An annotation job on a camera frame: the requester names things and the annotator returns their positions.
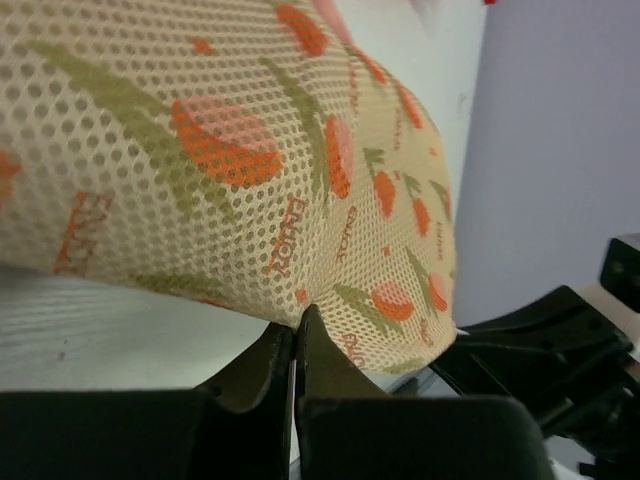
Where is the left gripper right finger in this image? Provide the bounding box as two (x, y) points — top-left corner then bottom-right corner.
(295, 305), (554, 480)

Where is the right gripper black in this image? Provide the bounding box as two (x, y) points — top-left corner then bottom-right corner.
(431, 286), (639, 470)

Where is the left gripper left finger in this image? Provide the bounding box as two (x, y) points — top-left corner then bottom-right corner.
(1, 324), (293, 479)

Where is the floral mesh laundry bag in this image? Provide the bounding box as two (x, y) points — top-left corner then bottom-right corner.
(1, 1), (456, 373)

